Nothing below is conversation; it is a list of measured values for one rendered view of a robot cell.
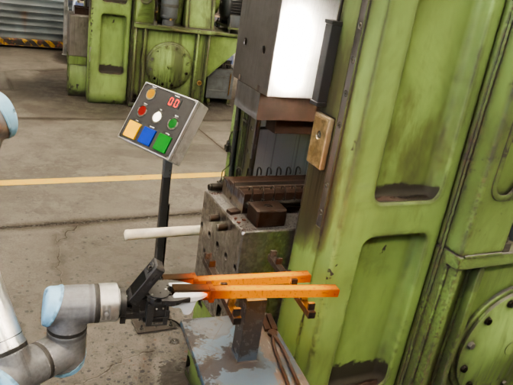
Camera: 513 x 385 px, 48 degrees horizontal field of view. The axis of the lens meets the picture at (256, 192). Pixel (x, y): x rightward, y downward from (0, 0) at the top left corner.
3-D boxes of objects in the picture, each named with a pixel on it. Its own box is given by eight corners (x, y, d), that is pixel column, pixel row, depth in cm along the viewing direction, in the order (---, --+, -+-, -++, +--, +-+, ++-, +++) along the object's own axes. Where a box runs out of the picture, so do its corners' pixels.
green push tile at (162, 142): (163, 153, 239) (171, 137, 239) (151, 147, 243) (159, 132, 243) (165, 154, 240) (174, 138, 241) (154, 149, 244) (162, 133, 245)
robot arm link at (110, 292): (98, 276, 136) (101, 299, 127) (118, 275, 137) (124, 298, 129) (95, 307, 139) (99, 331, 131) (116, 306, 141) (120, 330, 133)
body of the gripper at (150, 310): (163, 307, 145) (115, 309, 140) (167, 278, 141) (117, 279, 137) (169, 325, 138) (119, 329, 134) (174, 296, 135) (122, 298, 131)
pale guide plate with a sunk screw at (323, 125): (319, 170, 184) (329, 119, 178) (305, 160, 191) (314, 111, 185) (324, 169, 185) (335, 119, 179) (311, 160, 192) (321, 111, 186)
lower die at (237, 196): (241, 213, 210) (245, 192, 207) (221, 192, 226) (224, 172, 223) (337, 208, 228) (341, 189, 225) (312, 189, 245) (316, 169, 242)
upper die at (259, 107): (256, 120, 197) (259, 92, 193) (233, 104, 213) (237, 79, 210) (356, 122, 215) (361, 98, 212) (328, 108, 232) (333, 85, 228)
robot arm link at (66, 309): (40, 313, 135) (41, 276, 131) (95, 309, 139) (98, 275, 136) (40, 338, 127) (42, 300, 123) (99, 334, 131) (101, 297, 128)
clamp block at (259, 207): (255, 228, 200) (258, 211, 198) (245, 218, 207) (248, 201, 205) (285, 226, 205) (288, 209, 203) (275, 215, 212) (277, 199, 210)
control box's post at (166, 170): (150, 323, 291) (169, 118, 251) (147, 318, 295) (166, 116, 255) (156, 322, 293) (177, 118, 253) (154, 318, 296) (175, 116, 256)
